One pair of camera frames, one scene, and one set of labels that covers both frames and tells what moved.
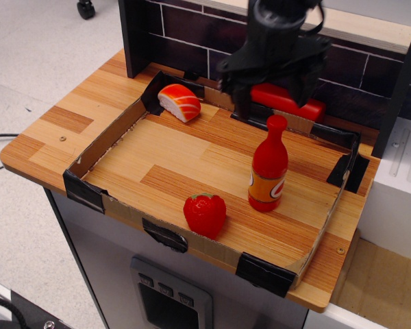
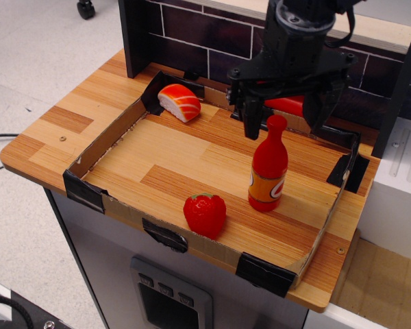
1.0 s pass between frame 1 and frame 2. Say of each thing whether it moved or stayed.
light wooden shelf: stayed
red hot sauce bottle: stayed
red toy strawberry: stayed
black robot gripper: moved
